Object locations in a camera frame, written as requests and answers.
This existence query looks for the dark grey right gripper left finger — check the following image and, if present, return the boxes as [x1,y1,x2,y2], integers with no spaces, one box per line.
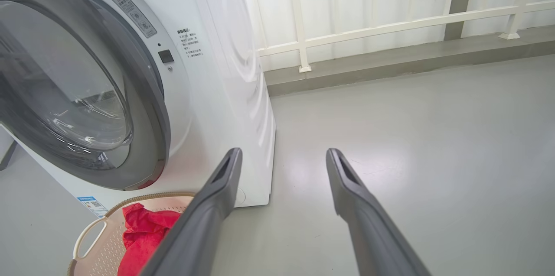
[141,147,243,276]

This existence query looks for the blue energy label sticker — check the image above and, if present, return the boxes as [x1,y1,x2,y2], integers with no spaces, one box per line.
[77,195,109,218]

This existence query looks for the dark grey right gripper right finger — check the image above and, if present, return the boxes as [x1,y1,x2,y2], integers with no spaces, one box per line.
[326,148,432,276]

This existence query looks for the grey warning sticker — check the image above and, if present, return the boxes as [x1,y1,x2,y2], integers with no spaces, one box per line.
[109,0,158,39]

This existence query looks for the white washing machine body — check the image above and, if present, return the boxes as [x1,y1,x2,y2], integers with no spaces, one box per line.
[0,0,277,218]

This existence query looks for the black glass washing machine door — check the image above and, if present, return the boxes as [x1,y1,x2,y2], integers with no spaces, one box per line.
[0,0,172,191]

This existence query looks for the white metal railing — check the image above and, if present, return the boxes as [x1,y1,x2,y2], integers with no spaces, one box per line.
[238,0,555,74]

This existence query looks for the cream perforated laundry basket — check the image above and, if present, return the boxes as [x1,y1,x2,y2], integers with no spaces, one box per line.
[67,191,196,276]

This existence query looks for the red garment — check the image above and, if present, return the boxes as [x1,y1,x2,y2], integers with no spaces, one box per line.
[117,202,183,276]

